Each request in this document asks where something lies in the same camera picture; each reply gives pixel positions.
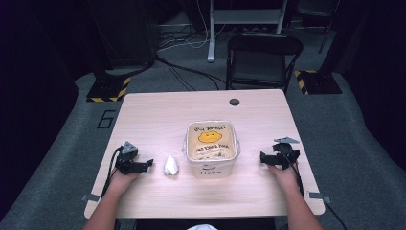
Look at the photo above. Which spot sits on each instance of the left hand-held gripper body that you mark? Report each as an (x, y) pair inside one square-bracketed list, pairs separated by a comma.
[(127, 158)]

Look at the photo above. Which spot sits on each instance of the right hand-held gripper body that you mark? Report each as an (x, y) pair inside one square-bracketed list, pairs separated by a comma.
[(284, 155)]

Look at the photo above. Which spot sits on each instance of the person's right hand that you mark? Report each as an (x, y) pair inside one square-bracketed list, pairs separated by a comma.
[(284, 178)]

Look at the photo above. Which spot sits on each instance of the person's left hand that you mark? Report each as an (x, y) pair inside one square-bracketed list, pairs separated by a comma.
[(123, 182)]

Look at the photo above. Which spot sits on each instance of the crumpled white paper ball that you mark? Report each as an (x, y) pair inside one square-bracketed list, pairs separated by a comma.
[(170, 166)]

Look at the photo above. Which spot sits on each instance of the grey tape piece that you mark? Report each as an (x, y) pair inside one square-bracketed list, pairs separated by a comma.
[(91, 197), (318, 195)]

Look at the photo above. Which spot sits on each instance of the clear plastic storage box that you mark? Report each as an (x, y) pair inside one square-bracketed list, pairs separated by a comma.
[(211, 170)]

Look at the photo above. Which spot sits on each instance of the yellow printed plastic bag liner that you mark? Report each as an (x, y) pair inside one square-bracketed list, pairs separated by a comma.
[(209, 138)]

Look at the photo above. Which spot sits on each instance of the black stand base striped tape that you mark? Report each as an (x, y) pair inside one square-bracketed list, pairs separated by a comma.
[(108, 87), (317, 82)]

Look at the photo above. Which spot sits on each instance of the person's white garment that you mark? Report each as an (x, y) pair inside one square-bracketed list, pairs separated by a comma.
[(202, 227)]

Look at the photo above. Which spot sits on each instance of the black folding chair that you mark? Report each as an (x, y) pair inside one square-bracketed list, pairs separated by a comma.
[(263, 64)]

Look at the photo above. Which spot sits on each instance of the white metal desk frame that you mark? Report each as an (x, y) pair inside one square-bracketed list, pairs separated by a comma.
[(245, 17)]

